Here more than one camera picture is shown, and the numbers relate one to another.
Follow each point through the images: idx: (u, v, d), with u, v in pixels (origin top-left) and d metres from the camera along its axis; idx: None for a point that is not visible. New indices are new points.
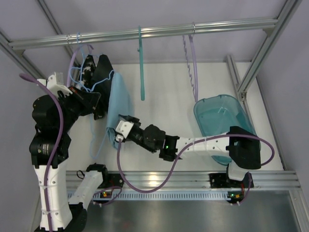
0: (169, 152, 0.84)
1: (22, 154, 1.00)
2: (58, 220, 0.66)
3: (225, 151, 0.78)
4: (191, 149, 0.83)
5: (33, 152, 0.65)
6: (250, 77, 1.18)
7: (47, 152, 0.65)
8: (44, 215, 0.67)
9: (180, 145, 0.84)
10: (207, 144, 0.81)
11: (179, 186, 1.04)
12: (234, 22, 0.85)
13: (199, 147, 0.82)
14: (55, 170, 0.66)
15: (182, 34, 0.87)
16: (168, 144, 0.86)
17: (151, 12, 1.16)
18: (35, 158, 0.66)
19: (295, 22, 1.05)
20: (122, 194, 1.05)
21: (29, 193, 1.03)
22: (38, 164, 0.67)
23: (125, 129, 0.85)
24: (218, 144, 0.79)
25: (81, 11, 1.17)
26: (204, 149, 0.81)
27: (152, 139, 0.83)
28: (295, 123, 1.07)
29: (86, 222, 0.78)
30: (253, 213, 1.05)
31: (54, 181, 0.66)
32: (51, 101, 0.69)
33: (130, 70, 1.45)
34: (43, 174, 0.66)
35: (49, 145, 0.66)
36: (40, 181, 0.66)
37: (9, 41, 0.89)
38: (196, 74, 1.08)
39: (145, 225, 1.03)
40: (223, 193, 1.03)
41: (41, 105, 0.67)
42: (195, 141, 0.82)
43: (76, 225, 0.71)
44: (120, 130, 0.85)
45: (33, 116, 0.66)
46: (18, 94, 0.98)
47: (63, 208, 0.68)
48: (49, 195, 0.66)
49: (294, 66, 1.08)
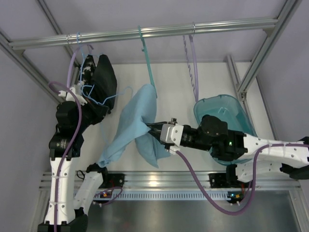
0: (227, 152, 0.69)
1: (23, 154, 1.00)
2: (63, 213, 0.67)
3: (305, 162, 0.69)
4: (266, 152, 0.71)
5: (52, 145, 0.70)
6: (250, 77, 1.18)
7: (64, 147, 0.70)
8: (50, 208, 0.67)
9: (249, 144, 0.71)
10: (285, 152, 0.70)
11: (179, 186, 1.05)
12: (234, 22, 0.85)
13: (275, 152, 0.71)
14: (68, 162, 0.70)
15: (182, 34, 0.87)
16: (231, 141, 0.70)
17: (151, 12, 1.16)
18: (53, 152, 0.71)
19: (295, 22, 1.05)
20: (122, 194, 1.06)
21: (29, 193, 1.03)
22: (54, 157, 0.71)
23: (177, 137, 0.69)
24: (297, 152, 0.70)
25: (81, 12, 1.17)
26: (281, 155, 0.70)
27: (214, 134, 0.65)
28: (295, 123, 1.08)
29: (85, 227, 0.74)
30: (253, 213, 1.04)
31: (66, 173, 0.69)
32: (72, 103, 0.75)
33: (130, 70, 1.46)
34: (57, 165, 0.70)
35: (67, 140, 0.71)
36: (53, 172, 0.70)
37: (9, 41, 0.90)
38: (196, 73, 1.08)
39: (146, 225, 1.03)
40: (223, 193, 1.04)
41: (63, 106, 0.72)
42: (272, 143, 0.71)
43: (77, 224, 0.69)
44: (172, 139, 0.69)
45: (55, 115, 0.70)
46: (17, 94, 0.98)
47: (69, 201, 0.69)
48: (59, 186, 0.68)
49: (294, 66, 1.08)
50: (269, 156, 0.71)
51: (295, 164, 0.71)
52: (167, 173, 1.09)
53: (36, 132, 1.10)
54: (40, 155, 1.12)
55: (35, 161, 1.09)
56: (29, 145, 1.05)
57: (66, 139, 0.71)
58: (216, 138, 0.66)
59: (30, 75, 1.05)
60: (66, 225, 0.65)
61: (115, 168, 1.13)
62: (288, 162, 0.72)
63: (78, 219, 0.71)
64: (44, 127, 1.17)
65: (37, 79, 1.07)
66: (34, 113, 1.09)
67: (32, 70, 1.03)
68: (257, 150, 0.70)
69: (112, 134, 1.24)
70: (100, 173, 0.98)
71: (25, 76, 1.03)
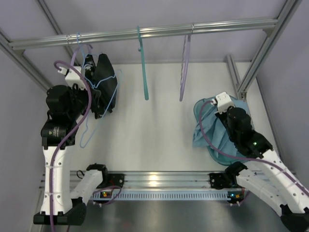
0: (245, 146, 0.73)
1: (23, 154, 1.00)
2: (59, 204, 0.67)
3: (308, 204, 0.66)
4: (276, 173, 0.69)
5: (44, 133, 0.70)
6: (250, 77, 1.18)
7: (57, 136, 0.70)
8: (46, 199, 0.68)
9: (268, 156, 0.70)
10: (291, 186, 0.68)
11: (187, 185, 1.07)
12: (233, 22, 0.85)
13: (283, 180, 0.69)
14: (63, 151, 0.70)
15: (182, 34, 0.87)
16: (257, 141, 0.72)
17: (151, 13, 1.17)
18: (45, 139, 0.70)
19: (295, 22, 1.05)
20: (122, 194, 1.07)
21: (30, 192, 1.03)
22: (47, 145, 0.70)
23: (222, 99, 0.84)
24: (303, 197, 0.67)
25: (82, 12, 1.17)
26: (284, 186, 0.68)
27: (232, 117, 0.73)
28: (295, 123, 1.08)
29: (84, 218, 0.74)
30: (252, 214, 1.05)
31: (60, 163, 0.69)
32: (63, 89, 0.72)
33: (130, 70, 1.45)
34: (50, 154, 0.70)
35: (59, 128, 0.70)
36: (47, 162, 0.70)
37: (10, 41, 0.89)
38: (185, 75, 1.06)
39: (145, 225, 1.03)
40: (223, 193, 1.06)
41: (54, 92, 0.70)
42: (286, 173, 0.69)
43: (75, 213, 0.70)
44: (217, 98, 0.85)
45: (47, 101, 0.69)
46: (17, 94, 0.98)
47: (64, 192, 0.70)
48: (53, 176, 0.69)
49: (294, 66, 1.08)
50: (275, 178, 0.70)
51: (293, 206, 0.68)
52: (167, 173, 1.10)
53: (35, 133, 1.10)
54: (40, 155, 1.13)
55: (35, 161, 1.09)
56: (30, 145, 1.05)
57: (59, 127, 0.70)
58: (236, 124, 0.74)
59: (30, 76, 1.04)
60: (63, 215, 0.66)
61: (115, 167, 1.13)
62: (287, 200, 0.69)
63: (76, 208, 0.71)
64: None
65: (37, 78, 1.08)
66: (34, 113, 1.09)
67: (32, 69, 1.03)
68: (283, 172, 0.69)
69: (111, 134, 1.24)
70: (100, 171, 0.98)
71: (25, 76, 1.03)
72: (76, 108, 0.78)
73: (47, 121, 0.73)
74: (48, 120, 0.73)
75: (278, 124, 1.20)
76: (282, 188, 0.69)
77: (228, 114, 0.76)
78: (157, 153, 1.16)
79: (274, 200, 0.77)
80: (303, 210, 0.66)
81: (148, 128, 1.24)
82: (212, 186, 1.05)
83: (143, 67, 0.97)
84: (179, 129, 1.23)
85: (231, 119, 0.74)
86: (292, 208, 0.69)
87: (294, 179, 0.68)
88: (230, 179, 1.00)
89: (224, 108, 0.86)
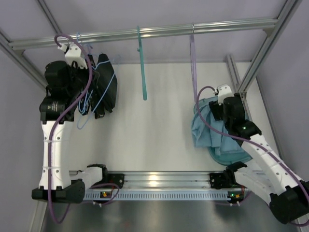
0: (236, 130, 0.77)
1: (23, 154, 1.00)
2: (57, 179, 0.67)
3: (290, 185, 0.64)
4: (260, 152, 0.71)
5: (43, 108, 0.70)
6: (250, 77, 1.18)
7: (55, 110, 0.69)
8: (45, 173, 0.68)
9: (256, 137, 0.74)
10: (274, 166, 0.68)
11: (187, 185, 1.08)
12: (233, 22, 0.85)
13: (267, 159, 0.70)
14: (61, 125, 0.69)
15: (183, 34, 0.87)
16: (246, 126, 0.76)
17: (151, 13, 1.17)
18: (44, 113, 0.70)
19: (295, 22, 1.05)
20: (120, 194, 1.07)
21: (29, 193, 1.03)
22: (45, 120, 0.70)
23: (223, 90, 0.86)
24: (286, 177, 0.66)
25: (82, 12, 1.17)
26: (268, 165, 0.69)
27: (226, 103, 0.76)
28: (295, 123, 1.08)
29: (82, 198, 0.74)
30: (252, 213, 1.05)
31: (59, 137, 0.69)
32: (63, 64, 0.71)
33: (130, 70, 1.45)
34: (49, 129, 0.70)
35: (58, 103, 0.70)
36: (45, 137, 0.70)
37: (9, 41, 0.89)
38: (195, 75, 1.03)
39: (145, 225, 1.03)
40: (223, 193, 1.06)
41: (52, 66, 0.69)
42: (270, 153, 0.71)
43: (74, 190, 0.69)
44: (218, 88, 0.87)
45: (45, 75, 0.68)
46: (17, 94, 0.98)
47: (63, 167, 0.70)
48: (52, 150, 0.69)
49: (294, 66, 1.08)
50: (260, 158, 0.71)
51: (277, 186, 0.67)
52: (167, 173, 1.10)
53: (35, 133, 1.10)
54: (40, 155, 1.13)
55: (35, 161, 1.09)
56: (29, 145, 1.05)
57: (57, 103, 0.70)
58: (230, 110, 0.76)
59: (30, 76, 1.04)
60: (62, 190, 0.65)
61: (115, 167, 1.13)
62: (273, 181, 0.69)
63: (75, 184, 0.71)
64: None
65: (37, 79, 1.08)
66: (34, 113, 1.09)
67: (32, 70, 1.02)
68: (268, 152, 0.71)
69: (111, 134, 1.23)
70: (101, 168, 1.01)
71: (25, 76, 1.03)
72: (76, 86, 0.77)
73: (46, 97, 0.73)
74: (47, 96, 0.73)
75: (278, 124, 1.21)
76: (266, 167, 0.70)
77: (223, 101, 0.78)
78: (157, 153, 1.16)
79: (265, 190, 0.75)
80: (285, 187, 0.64)
81: (148, 128, 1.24)
82: (212, 186, 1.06)
83: (142, 68, 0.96)
84: (179, 129, 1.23)
85: (226, 105, 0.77)
86: (276, 190, 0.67)
87: (277, 159, 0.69)
88: (229, 178, 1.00)
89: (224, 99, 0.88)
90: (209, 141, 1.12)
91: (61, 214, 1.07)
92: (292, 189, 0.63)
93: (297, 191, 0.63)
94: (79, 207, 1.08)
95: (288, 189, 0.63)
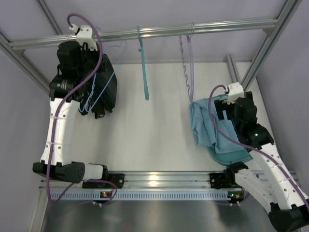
0: (246, 135, 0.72)
1: (23, 154, 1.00)
2: (59, 155, 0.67)
3: (297, 203, 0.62)
4: (270, 165, 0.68)
5: (52, 86, 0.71)
6: (250, 77, 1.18)
7: (64, 89, 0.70)
8: (47, 148, 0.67)
9: (267, 148, 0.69)
10: (283, 181, 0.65)
11: (187, 185, 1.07)
12: (233, 22, 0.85)
13: (276, 174, 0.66)
14: (68, 104, 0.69)
15: (183, 34, 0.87)
16: (259, 133, 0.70)
17: (151, 13, 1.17)
18: (53, 92, 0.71)
19: (295, 22, 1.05)
20: (118, 194, 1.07)
21: (29, 193, 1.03)
22: (53, 97, 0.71)
23: (235, 90, 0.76)
24: (293, 195, 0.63)
25: (82, 12, 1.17)
26: (275, 180, 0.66)
27: (239, 105, 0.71)
28: (295, 123, 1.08)
29: (81, 179, 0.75)
30: (252, 213, 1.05)
31: (64, 116, 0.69)
32: (75, 44, 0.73)
33: (130, 70, 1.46)
34: (56, 106, 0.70)
35: (67, 83, 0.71)
36: (51, 113, 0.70)
37: (10, 41, 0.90)
38: (192, 75, 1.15)
39: (146, 225, 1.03)
40: (223, 193, 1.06)
41: (66, 45, 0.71)
42: (280, 167, 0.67)
43: (74, 169, 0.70)
44: (230, 86, 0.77)
45: (57, 53, 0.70)
46: (17, 94, 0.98)
47: (65, 145, 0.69)
48: (56, 126, 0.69)
49: (293, 66, 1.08)
50: (269, 171, 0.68)
51: (282, 202, 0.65)
52: (167, 173, 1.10)
53: (35, 133, 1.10)
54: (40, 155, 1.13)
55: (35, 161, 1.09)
56: (29, 145, 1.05)
57: (67, 82, 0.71)
58: (243, 114, 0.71)
59: (30, 76, 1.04)
60: (62, 166, 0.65)
61: (115, 167, 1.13)
62: (277, 195, 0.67)
63: (76, 164, 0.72)
64: (43, 127, 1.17)
65: (37, 79, 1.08)
66: (33, 113, 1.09)
67: (32, 69, 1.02)
68: (278, 166, 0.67)
69: (112, 133, 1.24)
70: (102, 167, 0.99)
71: (25, 76, 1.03)
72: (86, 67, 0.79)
73: (56, 76, 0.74)
74: (57, 75, 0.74)
75: (278, 124, 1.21)
76: (274, 181, 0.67)
77: (235, 102, 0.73)
78: (157, 153, 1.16)
79: (265, 197, 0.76)
80: (290, 206, 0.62)
81: (148, 128, 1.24)
82: (212, 186, 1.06)
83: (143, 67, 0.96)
84: (179, 129, 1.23)
85: (238, 107, 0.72)
86: (281, 205, 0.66)
87: (287, 174, 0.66)
88: (229, 177, 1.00)
89: (233, 99, 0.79)
90: (209, 141, 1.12)
91: (61, 214, 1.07)
92: (298, 209, 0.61)
93: (302, 210, 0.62)
94: (79, 206, 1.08)
95: (294, 209, 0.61)
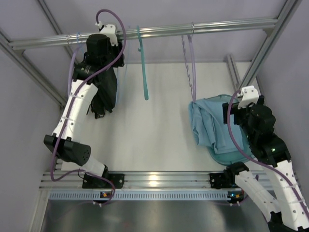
0: (261, 148, 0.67)
1: (23, 154, 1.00)
2: (70, 131, 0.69)
3: (303, 225, 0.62)
4: (283, 185, 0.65)
5: (77, 69, 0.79)
6: (251, 76, 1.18)
7: (86, 72, 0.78)
8: (60, 123, 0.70)
9: (283, 167, 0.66)
10: (294, 203, 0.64)
11: (187, 185, 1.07)
12: (233, 21, 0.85)
13: (287, 195, 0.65)
14: (87, 87, 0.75)
15: (182, 34, 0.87)
16: (275, 148, 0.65)
17: (151, 13, 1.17)
18: (76, 74, 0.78)
19: (295, 22, 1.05)
20: (117, 194, 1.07)
21: (29, 193, 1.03)
22: (76, 79, 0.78)
23: (249, 95, 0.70)
24: (301, 217, 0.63)
25: (82, 12, 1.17)
26: (286, 200, 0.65)
27: (255, 114, 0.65)
28: (295, 123, 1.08)
29: (84, 161, 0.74)
30: (252, 213, 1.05)
31: (82, 96, 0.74)
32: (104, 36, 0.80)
33: (130, 70, 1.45)
34: (77, 86, 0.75)
35: (90, 69, 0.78)
36: (72, 93, 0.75)
37: (10, 41, 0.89)
38: (194, 74, 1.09)
39: (146, 225, 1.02)
40: (223, 193, 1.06)
41: (95, 36, 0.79)
42: (294, 188, 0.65)
43: (81, 148, 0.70)
44: (244, 90, 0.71)
45: (87, 42, 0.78)
46: (17, 94, 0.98)
47: (77, 124, 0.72)
48: (73, 105, 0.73)
49: (294, 66, 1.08)
50: (280, 189, 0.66)
51: (287, 220, 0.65)
52: (167, 173, 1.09)
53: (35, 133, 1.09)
54: (40, 155, 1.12)
55: (35, 161, 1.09)
56: (29, 145, 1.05)
57: (91, 67, 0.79)
58: (258, 124, 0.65)
59: (30, 76, 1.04)
60: (71, 141, 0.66)
61: (115, 168, 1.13)
62: (284, 213, 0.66)
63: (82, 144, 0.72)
64: (43, 127, 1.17)
65: (37, 79, 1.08)
66: (33, 113, 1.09)
67: (32, 69, 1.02)
68: (292, 187, 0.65)
69: (112, 133, 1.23)
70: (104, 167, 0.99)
71: (25, 76, 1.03)
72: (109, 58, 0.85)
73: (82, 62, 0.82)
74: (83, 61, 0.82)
75: (278, 124, 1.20)
76: (284, 201, 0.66)
77: (251, 110, 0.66)
78: (156, 154, 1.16)
79: (266, 206, 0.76)
80: (297, 227, 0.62)
81: (148, 128, 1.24)
82: (212, 186, 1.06)
83: (143, 68, 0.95)
84: (179, 129, 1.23)
85: (253, 116, 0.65)
86: (287, 223, 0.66)
87: (300, 196, 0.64)
88: (229, 176, 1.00)
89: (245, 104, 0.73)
90: (209, 141, 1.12)
91: (61, 214, 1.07)
92: None
93: None
94: (79, 206, 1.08)
95: None
